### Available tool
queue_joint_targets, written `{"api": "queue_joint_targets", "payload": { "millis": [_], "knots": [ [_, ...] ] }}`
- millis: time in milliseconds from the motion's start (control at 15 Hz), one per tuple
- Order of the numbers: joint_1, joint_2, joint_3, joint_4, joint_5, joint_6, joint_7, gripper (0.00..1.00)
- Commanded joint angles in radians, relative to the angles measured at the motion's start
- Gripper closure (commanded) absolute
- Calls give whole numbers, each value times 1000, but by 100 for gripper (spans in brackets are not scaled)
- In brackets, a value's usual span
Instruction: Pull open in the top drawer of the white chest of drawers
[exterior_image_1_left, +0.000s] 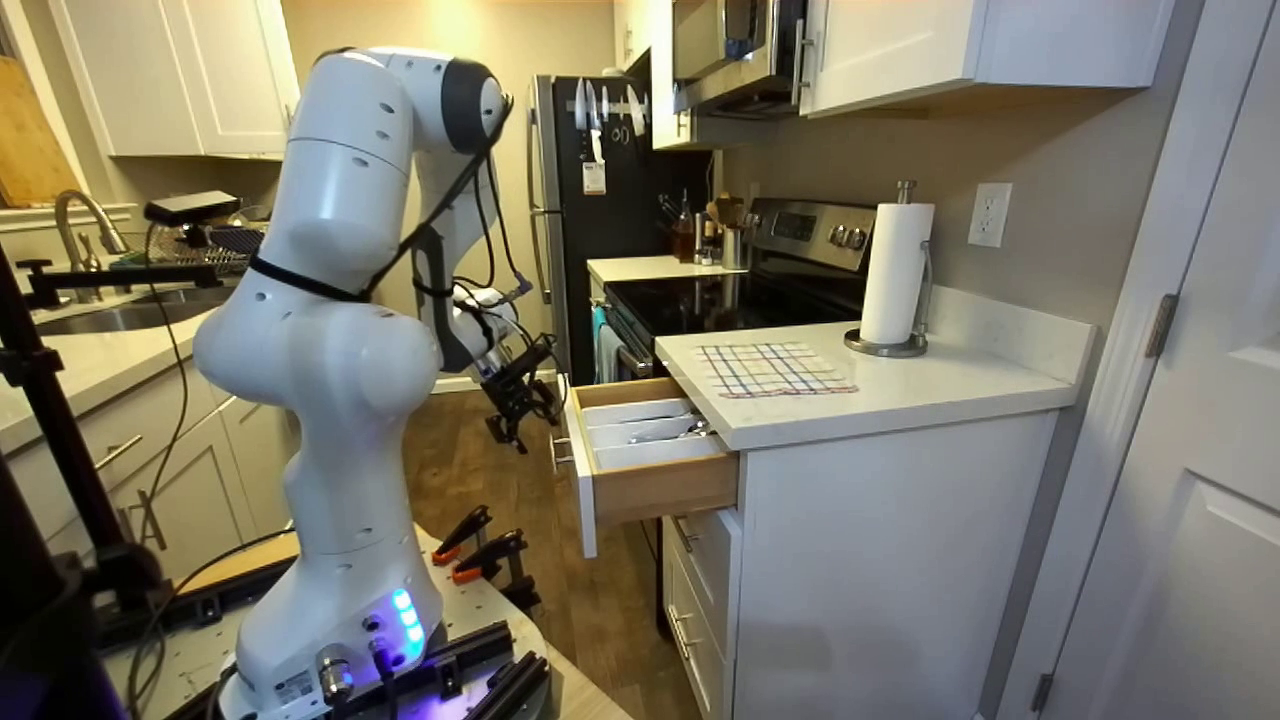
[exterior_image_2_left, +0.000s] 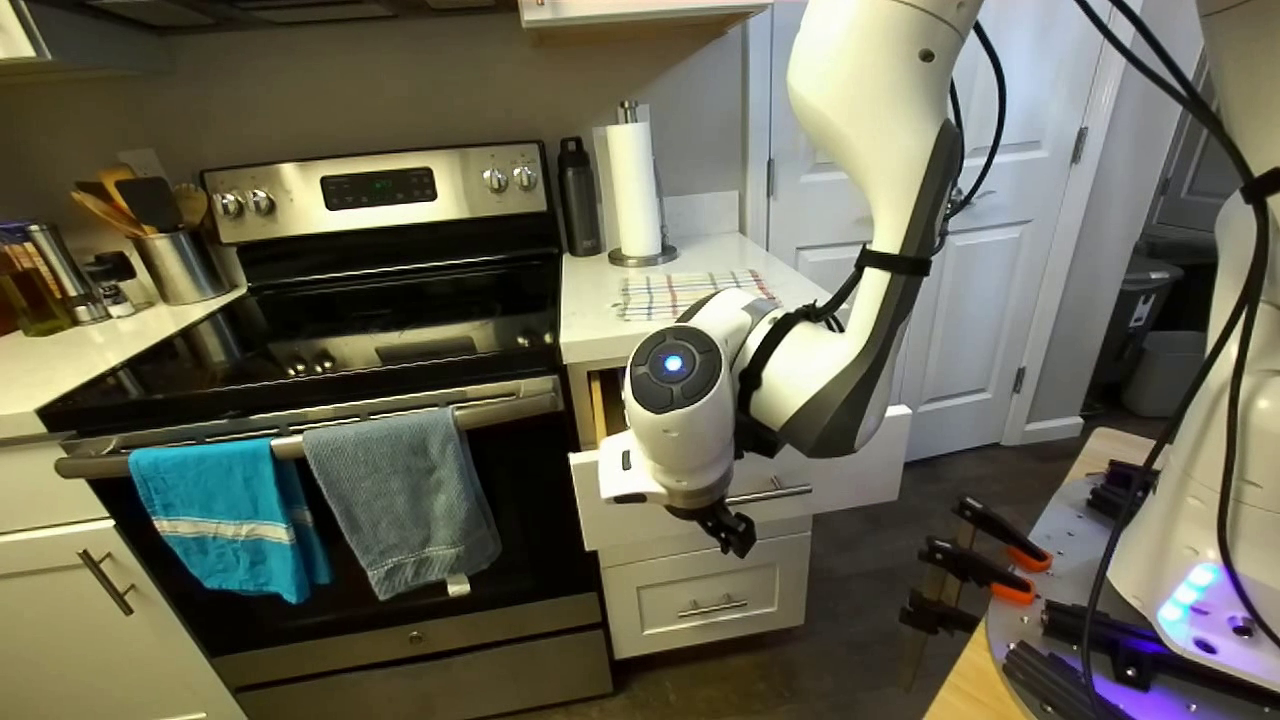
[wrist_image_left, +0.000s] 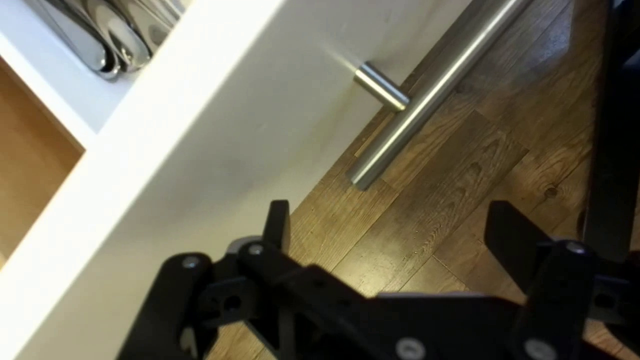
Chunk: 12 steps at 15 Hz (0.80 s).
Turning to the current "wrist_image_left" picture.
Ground white cutlery tray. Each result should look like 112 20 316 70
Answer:
0 0 195 149

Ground black camera cable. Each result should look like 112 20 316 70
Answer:
582 0 640 263

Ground silver cutlery piece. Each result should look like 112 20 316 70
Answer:
84 0 156 73
26 0 126 84
124 0 189 43

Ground silver bar drawer handle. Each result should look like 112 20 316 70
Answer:
348 0 535 192

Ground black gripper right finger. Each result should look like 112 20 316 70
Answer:
483 198 640 360

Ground white drawer with cutlery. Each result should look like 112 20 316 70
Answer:
0 0 475 360

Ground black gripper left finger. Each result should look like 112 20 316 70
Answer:
116 198 350 360

